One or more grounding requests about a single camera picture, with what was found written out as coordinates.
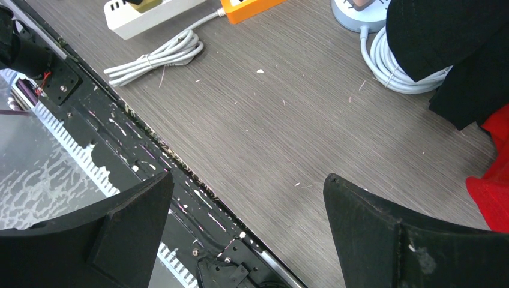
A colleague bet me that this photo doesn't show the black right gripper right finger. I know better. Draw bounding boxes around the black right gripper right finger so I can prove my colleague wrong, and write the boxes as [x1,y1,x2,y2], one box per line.
[323,173,508,287]

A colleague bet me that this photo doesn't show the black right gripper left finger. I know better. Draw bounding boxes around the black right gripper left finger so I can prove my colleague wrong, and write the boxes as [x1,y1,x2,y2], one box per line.
[1,172,174,287]

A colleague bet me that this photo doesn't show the white power strip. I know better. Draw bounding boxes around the white power strip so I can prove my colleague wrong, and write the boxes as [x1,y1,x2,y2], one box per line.
[103,0,203,40]

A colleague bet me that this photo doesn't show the yellow plug adapter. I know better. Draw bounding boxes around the yellow plug adapter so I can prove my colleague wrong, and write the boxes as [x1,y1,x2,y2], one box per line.
[126,0,163,13]

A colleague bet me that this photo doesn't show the round blue power socket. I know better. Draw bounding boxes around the round blue power socket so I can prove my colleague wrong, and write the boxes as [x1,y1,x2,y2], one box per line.
[331,0,391,32]

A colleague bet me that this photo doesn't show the red hanging garment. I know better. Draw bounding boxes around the red hanging garment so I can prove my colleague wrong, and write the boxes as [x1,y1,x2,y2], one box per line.
[466,105,508,233]

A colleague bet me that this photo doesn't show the black hanging garment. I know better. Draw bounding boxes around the black hanging garment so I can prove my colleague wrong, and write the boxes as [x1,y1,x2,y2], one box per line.
[386,1,508,130]

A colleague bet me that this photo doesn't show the orange power strip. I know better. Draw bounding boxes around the orange power strip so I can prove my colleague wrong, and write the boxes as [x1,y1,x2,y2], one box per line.
[220,0,285,25]

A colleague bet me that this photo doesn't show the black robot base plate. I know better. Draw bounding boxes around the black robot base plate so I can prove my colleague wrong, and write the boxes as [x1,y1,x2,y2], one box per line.
[1,1,303,287]

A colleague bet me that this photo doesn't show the white bundled cable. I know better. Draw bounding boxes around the white bundled cable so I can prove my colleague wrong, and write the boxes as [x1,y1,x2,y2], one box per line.
[103,8,227,88]

